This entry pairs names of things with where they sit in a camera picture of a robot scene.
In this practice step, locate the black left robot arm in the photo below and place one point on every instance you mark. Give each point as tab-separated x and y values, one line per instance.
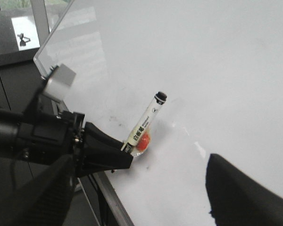
9	123

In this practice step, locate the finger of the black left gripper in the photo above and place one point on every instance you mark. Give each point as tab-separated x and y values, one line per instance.
101	152

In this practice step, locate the grey camera box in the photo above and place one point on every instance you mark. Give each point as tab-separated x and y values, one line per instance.
59	82

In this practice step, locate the grey aluminium whiteboard ledge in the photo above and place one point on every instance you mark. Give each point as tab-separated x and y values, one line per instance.
105	203

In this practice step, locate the white whiteboard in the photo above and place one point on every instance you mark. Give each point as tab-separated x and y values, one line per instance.
220	63

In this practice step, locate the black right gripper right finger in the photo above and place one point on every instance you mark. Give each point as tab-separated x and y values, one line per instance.
238	200

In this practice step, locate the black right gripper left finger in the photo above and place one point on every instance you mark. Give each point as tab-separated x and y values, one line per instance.
44	201

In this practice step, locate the white black whiteboard marker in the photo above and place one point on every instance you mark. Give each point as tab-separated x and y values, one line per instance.
139	138

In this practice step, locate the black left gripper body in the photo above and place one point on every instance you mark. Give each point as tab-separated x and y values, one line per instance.
49	137

